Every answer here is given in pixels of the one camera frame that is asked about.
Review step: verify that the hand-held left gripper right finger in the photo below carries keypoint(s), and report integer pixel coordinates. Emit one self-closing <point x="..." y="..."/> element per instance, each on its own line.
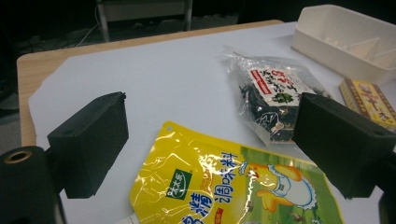
<point x="339" y="146"/>

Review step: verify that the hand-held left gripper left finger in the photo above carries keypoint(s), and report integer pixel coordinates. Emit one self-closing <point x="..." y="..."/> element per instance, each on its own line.
<point x="90" y="140"/>

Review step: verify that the small yellow red box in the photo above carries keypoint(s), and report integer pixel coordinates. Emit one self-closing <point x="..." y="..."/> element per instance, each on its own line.
<point x="367" y="99"/>

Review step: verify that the clear dried seaweed bag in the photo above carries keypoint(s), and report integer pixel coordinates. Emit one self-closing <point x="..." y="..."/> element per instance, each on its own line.
<point x="264" y="87"/>

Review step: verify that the yellow seasoning pouch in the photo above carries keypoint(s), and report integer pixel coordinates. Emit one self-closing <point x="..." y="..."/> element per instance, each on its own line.
<point x="193" y="177"/>

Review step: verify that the white plastic bin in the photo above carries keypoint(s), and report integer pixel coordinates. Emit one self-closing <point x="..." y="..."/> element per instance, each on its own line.
<point x="327" y="28"/>

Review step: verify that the white table mat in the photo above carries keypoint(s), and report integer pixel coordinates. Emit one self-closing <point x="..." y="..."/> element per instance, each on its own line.
<point x="155" y="77"/>

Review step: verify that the grey metal stand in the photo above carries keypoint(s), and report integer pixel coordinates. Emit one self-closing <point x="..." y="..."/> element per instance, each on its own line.
<point x="143" y="9"/>

